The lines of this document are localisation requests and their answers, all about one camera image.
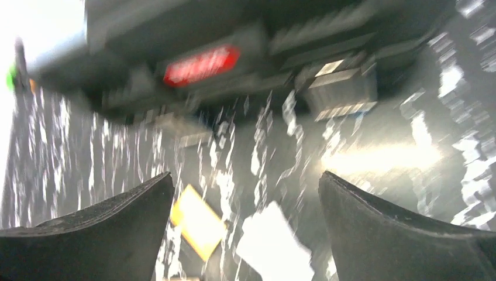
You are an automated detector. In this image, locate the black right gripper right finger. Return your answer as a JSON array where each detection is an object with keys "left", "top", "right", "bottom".
[{"left": 318, "top": 171, "right": 495, "bottom": 280}]

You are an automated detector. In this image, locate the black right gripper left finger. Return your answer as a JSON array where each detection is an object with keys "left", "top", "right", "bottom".
[{"left": 1, "top": 172, "right": 175, "bottom": 281}]

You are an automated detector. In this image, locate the orange credit card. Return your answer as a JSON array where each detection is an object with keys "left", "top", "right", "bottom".
[{"left": 170, "top": 184, "right": 227, "bottom": 262}]

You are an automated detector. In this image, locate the white credit card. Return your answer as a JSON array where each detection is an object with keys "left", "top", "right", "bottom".
[{"left": 236, "top": 201, "right": 315, "bottom": 281}]

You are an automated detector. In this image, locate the black toolbox with red label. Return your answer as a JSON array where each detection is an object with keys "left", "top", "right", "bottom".
[{"left": 16, "top": 1, "right": 456, "bottom": 125}]

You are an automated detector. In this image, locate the green small object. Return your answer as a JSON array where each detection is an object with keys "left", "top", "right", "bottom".
[{"left": 6, "top": 64, "right": 18, "bottom": 92}]

